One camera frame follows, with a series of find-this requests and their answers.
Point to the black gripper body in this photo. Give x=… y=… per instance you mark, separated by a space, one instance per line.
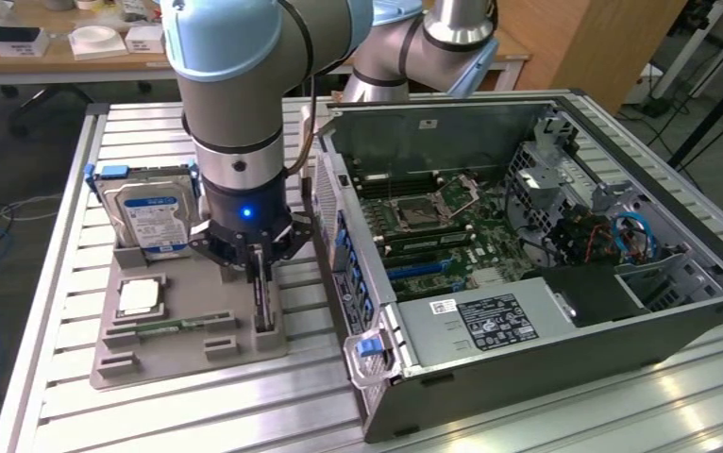
x=244 y=212

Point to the low-profile graphics card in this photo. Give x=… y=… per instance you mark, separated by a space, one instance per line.
x=264 y=307

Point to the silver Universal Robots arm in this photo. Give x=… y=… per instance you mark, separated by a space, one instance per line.
x=230 y=94

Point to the hard disk in blue carrier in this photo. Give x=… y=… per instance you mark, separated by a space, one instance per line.
x=151 y=217

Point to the grey parts rack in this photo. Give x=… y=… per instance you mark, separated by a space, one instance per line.
x=210 y=311

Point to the silver CPU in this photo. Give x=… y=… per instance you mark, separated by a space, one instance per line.
x=138 y=297

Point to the green RAM stick on rack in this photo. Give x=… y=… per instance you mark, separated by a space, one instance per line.
x=172 y=324

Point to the CPU socket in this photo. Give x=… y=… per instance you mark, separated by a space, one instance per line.
x=415 y=212

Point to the blue expansion slot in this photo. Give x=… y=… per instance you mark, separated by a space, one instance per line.
x=422 y=270

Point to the blue case latch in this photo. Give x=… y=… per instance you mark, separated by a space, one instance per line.
x=368 y=348

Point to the open socket cover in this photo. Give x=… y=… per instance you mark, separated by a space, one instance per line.
x=459 y=189

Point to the green motherboard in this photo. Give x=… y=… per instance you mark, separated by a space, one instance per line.
x=487 y=250

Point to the grey power supply unit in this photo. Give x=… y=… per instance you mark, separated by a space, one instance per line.
x=443 y=340

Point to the silver chipset heatsink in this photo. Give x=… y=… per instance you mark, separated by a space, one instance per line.
x=490 y=278

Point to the plain white box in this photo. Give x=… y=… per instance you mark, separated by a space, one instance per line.
x=144 y=40

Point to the black chair base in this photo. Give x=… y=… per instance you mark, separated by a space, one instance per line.
x=40 y=96

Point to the silver drive cage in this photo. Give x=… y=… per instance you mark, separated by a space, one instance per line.
x=544 y=184

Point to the white square dish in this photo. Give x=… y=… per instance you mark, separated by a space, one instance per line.
x=96 y=45

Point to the open black PC case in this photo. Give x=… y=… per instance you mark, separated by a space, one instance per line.
x=494 y=401

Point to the white box with dark top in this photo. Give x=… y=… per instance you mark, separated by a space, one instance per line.
x=18 y=45

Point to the wooden cabinet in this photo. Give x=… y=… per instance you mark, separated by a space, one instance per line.
x=588 y=47

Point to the white floor box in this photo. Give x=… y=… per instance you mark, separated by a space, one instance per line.
x=642 y=85

